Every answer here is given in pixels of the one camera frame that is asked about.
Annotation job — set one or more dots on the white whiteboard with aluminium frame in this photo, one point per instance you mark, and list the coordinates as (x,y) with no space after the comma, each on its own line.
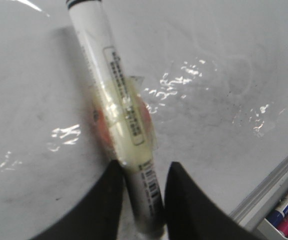
(214,76)

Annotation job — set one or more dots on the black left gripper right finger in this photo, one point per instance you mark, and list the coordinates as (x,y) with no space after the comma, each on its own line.
(191,215)

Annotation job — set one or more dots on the blue-capped marker in tray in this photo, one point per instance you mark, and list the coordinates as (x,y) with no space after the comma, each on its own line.
(279,212)

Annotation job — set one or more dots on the white black-tipped whiteboard marker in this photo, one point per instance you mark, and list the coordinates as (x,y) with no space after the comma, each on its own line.
(118,105)

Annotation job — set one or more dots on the white plastic marker tray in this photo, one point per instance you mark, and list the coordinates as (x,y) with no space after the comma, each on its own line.
(267,231)

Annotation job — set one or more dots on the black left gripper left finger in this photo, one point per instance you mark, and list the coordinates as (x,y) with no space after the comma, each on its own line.
(97,215)

